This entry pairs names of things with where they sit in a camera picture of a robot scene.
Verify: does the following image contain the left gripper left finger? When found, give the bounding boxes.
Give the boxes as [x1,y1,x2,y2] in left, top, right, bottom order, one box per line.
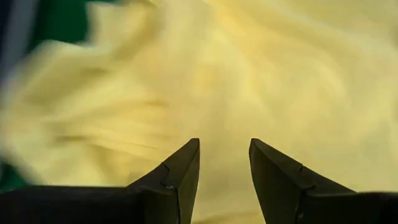
[0,138,200,224]

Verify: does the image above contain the yellow garment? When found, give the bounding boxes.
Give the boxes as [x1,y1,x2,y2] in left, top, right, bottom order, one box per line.
[0,0,398,224]

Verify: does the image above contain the green table mat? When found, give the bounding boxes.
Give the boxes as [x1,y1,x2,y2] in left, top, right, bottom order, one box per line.
[0,0,119,191]

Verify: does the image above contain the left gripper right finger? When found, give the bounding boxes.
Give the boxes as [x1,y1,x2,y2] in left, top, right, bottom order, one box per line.
[248,138,398,224]

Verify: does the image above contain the navy white striped laundry basket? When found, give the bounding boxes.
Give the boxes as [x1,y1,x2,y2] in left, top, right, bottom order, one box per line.
[0,0,40,82]

